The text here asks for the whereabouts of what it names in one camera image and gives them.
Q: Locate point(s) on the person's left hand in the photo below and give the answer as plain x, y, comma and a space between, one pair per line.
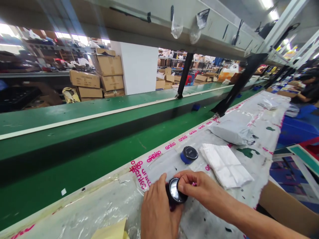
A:
157, 211

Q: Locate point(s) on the person's right hand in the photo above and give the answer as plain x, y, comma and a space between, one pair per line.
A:
206, 190

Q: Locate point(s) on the black round speaker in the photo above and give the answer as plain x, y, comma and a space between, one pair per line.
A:
175, 193

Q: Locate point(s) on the stack of white plastic bags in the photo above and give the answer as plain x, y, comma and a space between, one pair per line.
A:
224, 165

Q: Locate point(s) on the blue round speaker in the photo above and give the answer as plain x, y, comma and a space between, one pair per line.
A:
189, 154

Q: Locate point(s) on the yellow paper sheet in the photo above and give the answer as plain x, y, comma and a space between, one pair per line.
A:
112, 230

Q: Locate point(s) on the clear plastic table cover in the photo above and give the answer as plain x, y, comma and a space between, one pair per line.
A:
99, 206

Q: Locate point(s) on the grey mailer package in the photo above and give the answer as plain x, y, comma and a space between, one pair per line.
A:
233, 130

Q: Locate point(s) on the open cardboard box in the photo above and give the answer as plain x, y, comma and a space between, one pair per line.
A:
286, 206

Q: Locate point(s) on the small blue item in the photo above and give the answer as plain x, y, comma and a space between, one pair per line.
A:
196, 107

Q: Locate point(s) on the green white-framed board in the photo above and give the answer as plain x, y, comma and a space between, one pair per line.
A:
302, 156

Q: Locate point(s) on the green conveyor belt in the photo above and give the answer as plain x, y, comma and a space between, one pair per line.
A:
74, 149

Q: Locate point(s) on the white wrapped package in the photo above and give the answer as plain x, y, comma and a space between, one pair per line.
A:
268, 103

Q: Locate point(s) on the blue plastic bin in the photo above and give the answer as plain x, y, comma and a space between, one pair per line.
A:
299, 132

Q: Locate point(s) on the white pillar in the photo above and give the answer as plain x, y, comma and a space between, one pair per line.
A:
139, 67

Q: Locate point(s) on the stack of cartons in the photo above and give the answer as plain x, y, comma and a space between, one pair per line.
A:
99, 77

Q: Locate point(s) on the clear hanging plastic bag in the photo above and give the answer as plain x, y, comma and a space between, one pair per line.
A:
176, 27

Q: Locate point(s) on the hanging bag with black card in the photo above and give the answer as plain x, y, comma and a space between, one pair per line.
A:
199, 22

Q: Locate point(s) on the overhead grey metal shelf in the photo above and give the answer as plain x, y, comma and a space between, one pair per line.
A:
149, 30

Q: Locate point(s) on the black plastic crate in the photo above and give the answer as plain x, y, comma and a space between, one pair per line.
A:
17, 98

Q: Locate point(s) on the storage shelf with goods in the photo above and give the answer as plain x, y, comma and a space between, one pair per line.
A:
37, 52

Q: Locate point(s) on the thick black support post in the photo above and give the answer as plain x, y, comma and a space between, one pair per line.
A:
239, 82

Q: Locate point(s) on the thin black support post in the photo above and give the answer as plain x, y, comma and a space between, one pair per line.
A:
184, 74

